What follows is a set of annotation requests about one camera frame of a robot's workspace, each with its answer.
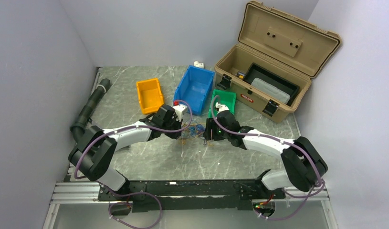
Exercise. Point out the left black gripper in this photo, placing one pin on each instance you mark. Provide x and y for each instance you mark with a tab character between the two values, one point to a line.
178	125

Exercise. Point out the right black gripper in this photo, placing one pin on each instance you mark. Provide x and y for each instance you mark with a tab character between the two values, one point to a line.
209	124

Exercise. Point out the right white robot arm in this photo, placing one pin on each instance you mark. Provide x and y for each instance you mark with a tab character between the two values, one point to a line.
303	167

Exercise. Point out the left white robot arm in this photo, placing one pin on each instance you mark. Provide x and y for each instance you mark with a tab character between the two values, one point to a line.
93	154

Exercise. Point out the green plastic bin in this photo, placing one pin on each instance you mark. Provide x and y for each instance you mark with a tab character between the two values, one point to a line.
226	98

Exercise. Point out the orange plastic bin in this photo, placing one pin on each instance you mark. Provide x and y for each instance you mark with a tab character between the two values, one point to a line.
150	97

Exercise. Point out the blue plastic bin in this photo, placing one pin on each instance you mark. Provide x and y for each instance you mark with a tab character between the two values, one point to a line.
194	88

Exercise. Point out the yellow blue battery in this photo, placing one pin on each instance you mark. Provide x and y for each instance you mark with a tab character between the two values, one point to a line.
240	75

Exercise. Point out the white plastic fitting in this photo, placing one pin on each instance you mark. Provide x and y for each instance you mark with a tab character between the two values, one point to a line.
198	64

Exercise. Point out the black toolbox tray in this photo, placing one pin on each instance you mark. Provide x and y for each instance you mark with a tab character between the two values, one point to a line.
256	71

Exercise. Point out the grey plastic case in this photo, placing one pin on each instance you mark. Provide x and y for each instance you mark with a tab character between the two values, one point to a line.
271	90

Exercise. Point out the tan plastic toolbox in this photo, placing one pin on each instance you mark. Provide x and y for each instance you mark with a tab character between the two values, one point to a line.
284	44

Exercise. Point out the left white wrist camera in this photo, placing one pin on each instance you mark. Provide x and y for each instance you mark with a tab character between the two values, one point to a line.
180	110

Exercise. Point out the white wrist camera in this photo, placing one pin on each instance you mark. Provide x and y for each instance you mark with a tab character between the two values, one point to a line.
220	108
180	110

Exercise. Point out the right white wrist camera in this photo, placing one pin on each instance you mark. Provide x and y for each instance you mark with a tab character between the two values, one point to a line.
220	108

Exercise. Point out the aluminium frame rail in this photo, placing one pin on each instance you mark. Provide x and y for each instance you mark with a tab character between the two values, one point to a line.
87	193

